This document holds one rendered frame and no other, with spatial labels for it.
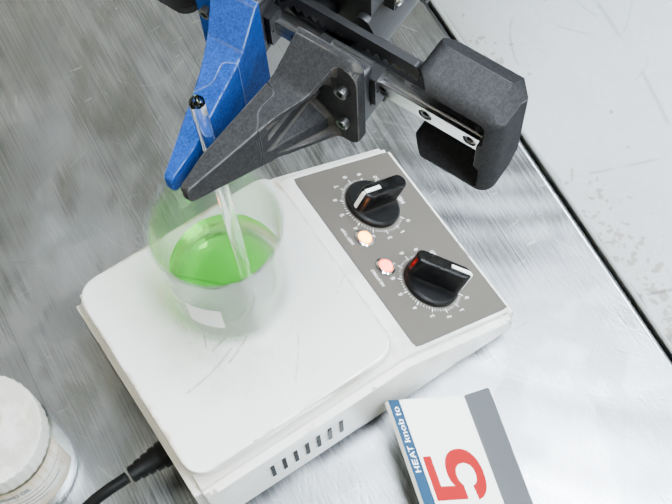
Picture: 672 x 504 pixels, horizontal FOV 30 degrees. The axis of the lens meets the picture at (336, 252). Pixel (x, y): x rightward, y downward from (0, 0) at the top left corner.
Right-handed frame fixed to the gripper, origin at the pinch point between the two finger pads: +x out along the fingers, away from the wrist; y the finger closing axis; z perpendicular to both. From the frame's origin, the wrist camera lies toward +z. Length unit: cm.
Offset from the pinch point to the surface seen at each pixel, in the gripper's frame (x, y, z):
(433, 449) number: 1.4, 11.2, -22.6
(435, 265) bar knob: -6.1, 6.3, -19.0
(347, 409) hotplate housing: 2.8, 6.8, -19.2
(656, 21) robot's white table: -30.2, 7.6, -25.8
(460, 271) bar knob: -6.8, 7.4, -19.6
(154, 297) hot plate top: 4.0, -4.2, -16.8
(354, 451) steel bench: 3.3, 7.4, -25.5
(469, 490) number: 1.9, 13.8, -23.6
